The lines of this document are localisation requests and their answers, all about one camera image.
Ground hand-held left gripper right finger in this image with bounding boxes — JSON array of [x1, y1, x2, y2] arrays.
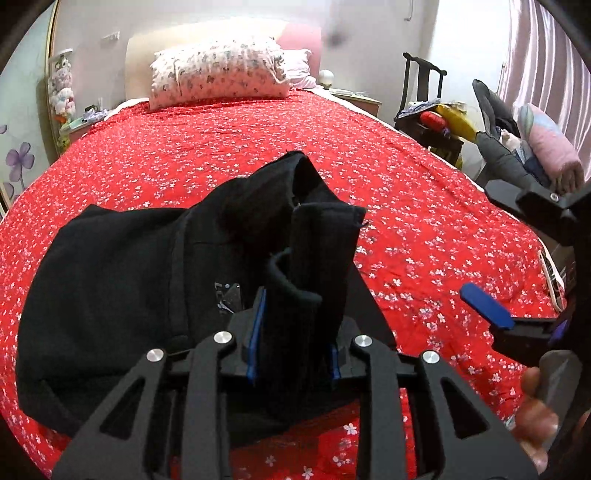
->
[[323, 318, 539, 480]]

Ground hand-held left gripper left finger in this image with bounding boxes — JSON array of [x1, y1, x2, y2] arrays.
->
[[52, 286, 269, 480]]

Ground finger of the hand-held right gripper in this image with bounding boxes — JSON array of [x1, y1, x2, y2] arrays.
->
[[460, 283, 561, 367], [485, 179, 591, 241]]

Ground black pants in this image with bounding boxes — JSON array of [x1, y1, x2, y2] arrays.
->
[[16, 151, 398, 439]]

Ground person's right hand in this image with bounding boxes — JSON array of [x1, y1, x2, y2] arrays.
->
[[514, 367, 560, 468]]

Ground pink folded blanket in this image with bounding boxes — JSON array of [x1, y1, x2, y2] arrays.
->
[[517, 102, 585, 192]]

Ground red floral bedspread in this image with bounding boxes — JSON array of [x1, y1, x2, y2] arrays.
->
[[0, 89, 566, 480]]

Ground yellow cushion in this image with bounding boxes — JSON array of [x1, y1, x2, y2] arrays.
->
[[436, 104, 478, 141]]

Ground pink curtain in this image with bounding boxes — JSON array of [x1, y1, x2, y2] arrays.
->
[[499, 0, 591, 153]]

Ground grey cloth bundle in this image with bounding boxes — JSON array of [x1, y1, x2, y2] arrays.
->
[[398, 102, 435, 119]]

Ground black wooden chair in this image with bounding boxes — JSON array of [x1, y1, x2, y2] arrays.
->
[[393, 52, 465, 167]]

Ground wooden nightstand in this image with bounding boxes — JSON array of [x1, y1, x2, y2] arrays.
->
[[330, 88, 383, 117]]

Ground pink pillow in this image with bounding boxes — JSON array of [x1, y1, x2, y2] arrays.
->
[[283, 50, 318, 89]]

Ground white floral pillow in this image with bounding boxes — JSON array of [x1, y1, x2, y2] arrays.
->
[[148, 39, 291, 110]]

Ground cluttered bedside table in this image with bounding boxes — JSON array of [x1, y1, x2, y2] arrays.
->
[[58, 106, 112, 153]]

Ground pink headboard cushion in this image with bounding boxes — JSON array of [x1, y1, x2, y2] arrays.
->
[[277, 23, 322, 77]]

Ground wardrobe door with purple flowers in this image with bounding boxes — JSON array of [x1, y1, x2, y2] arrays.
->
[[0, 4, 58, 213]]

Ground stack of plush toys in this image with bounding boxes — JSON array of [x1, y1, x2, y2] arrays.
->
[[47, 50, 77, 125]]

